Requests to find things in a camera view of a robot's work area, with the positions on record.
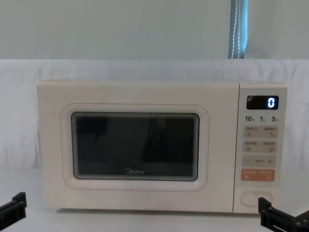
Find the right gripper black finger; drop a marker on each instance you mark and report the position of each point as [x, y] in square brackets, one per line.
[266, 212]

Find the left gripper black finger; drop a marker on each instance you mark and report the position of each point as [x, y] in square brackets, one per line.
[18, 205]

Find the oven control panel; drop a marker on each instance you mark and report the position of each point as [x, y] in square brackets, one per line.
[259, 154]

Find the cream microwave oven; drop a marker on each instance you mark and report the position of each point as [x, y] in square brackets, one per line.
[144, 94]

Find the white curtain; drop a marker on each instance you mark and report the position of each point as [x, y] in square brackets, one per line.
[108, 26]

